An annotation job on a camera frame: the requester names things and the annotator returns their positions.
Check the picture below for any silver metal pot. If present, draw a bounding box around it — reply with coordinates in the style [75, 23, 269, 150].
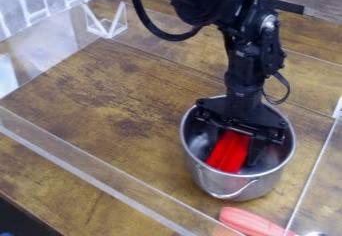
[181, 106, 295, 201]

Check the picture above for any clear acrylic front barrier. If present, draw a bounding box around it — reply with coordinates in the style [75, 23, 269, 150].
[0, 106, 243, 236]

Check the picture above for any black wall strip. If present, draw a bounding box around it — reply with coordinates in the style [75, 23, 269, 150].
[277, 0, 305, 15]

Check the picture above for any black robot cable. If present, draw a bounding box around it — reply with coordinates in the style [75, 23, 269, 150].
[128, 0, 205, 42]

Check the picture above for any red plastic block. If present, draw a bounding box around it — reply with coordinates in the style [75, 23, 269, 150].
[206, 131, 251, 173]

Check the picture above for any clear acrylic barrier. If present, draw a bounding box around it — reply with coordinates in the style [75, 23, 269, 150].
[286, 96, 342, 236]
[0, 106, 243, 236]

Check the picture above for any orange handled tool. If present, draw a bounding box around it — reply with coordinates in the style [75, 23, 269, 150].
[219, 207, 298, 236]

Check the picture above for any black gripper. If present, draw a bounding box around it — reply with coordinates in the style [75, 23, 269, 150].
[195, 96, 289, 167]

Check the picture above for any clear acrylic right barrier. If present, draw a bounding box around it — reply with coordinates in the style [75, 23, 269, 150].
[286, 96, 342, 236]

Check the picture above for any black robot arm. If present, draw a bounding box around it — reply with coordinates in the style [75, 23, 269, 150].
[132, 0, 289, 166]

